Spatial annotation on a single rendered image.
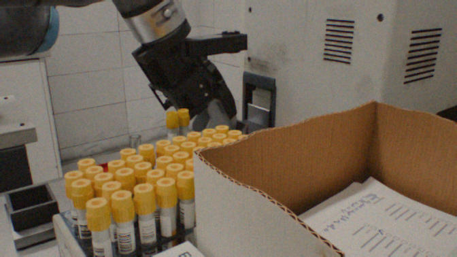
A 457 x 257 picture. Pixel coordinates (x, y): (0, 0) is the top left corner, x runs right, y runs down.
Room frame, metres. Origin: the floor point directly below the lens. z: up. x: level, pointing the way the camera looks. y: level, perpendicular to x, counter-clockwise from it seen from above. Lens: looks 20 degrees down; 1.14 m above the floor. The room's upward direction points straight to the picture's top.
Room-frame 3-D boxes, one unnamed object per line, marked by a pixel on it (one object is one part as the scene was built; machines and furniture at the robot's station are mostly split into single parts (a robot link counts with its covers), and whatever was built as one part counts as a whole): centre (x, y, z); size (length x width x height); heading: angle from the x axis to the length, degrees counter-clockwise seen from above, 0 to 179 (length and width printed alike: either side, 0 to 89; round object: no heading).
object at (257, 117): (0.67, -0.09, 0.92); 0.21 x 0.07 x 0.05; 127
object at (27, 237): (0.39, 0.23, 0.89); 0.09 x 0.05 x 0.04; 35
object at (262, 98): (0.65, -0.07, 0.95); 0.05 x 0.04 x 0.06; 37
